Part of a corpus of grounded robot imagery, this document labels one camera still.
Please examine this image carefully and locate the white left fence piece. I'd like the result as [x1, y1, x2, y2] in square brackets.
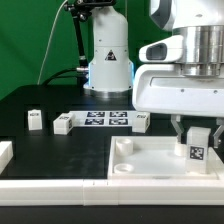
[0, 141, 13, 174]

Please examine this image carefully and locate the black cable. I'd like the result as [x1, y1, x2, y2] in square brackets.
[41, 68, 88, 86]

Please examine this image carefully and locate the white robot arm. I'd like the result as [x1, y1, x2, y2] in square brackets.
[85, 0, 224, 145]

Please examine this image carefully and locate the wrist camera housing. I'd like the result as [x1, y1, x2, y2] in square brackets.
[139, 35, 184, 63]

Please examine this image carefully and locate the white marker sheet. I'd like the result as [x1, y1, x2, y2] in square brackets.
[73, 111, 136, 127]

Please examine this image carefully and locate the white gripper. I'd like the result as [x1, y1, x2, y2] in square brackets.
[132, 64, 224, 148]

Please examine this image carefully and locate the white cable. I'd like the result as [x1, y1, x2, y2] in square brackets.
[37, 0, 69, 86]

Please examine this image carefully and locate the white front fence wall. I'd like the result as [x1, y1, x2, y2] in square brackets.
[0, 179, 224, 206]

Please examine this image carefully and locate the white square table top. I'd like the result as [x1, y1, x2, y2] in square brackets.
[107, 136, 219, 180]

